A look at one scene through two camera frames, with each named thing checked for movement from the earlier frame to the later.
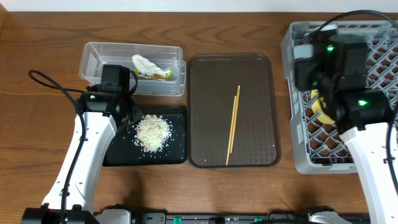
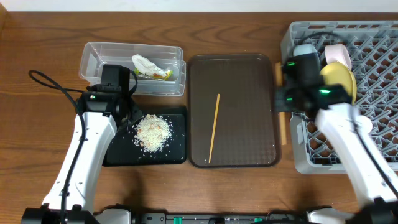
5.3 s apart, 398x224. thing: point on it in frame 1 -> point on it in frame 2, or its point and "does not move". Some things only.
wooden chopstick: x=233 y=124 -> x=278 y=68
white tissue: x=147 y=66 does not move
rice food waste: x=153 y=133 does not move
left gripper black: x=132 y=113 does not move
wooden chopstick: x=237 y=97 -> x=217 y=104
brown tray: x=212 y=86 does not move
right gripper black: x=301 y=70 -> x=283 y=105
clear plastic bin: x=153 y=70 does not move
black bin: x=157 y=137 does not move
